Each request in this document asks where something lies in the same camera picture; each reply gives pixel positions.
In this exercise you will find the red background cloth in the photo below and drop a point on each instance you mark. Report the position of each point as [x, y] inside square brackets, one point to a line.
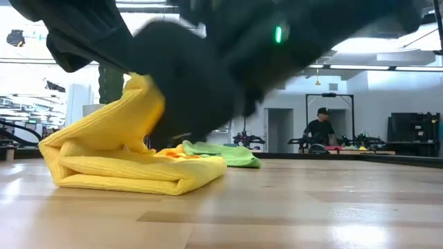
[334, 148]

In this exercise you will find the grey wall vent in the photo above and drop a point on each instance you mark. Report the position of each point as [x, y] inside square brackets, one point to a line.
[333, 86]

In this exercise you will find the ceiling light strip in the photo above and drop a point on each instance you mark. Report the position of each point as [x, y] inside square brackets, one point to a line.
[360, 67]

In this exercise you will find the small grey post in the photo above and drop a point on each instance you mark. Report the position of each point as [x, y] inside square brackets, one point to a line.
[10, 154]

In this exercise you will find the orange microfiber towel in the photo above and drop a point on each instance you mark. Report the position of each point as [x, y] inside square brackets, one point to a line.
[176, 154]

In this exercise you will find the yellow microfiber towel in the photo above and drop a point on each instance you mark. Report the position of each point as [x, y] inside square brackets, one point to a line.
[121, 162]

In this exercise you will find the background wooden table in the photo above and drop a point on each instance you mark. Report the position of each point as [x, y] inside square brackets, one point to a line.
[377, 152]

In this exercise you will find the black ceiling device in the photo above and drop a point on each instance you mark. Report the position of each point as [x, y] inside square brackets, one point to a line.
[15, 37]

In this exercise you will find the black gantry frame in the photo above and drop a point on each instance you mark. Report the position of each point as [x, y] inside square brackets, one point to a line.
[328, 94]

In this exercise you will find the person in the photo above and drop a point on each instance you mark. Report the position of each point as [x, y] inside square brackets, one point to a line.
[321, 129]

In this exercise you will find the black storage cabinet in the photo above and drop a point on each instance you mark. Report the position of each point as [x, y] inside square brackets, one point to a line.
[413, 133]

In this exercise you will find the green microfiber towel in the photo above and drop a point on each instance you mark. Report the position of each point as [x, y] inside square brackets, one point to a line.
[232, 155]

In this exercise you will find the black aluminium table frame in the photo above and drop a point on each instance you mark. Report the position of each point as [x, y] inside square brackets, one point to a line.
[398, 159]

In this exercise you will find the tall green cactus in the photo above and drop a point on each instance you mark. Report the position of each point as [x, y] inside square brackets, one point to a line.
[112, 84]

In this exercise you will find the black background robot arm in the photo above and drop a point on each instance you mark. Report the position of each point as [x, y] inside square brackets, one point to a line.
[363, 141]
[247, 140]
[301, 141]

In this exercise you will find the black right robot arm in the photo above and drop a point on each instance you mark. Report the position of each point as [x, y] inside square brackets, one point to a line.
[311, 31]

